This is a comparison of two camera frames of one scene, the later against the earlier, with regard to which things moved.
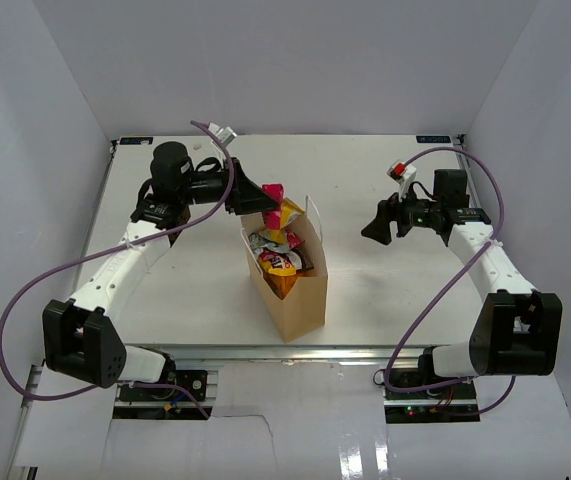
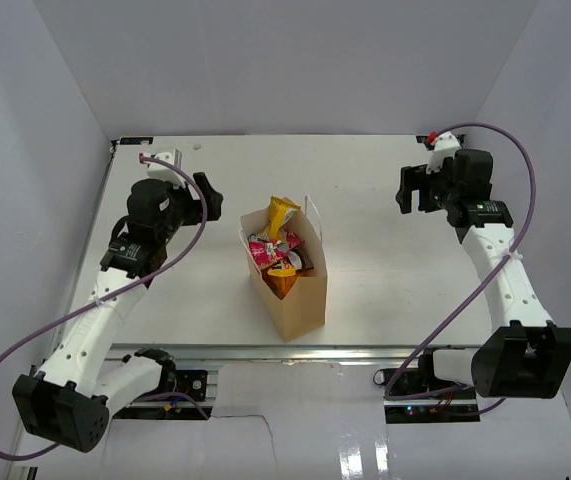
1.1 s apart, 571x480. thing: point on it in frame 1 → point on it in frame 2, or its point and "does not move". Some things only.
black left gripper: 246,197 → 211,197
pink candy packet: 292,240 does not move
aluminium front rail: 297,353 does not move
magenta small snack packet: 271,218 → 265,253
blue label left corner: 136,140 does not move
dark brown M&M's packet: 298,260 does not move
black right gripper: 389,210 → 414,179
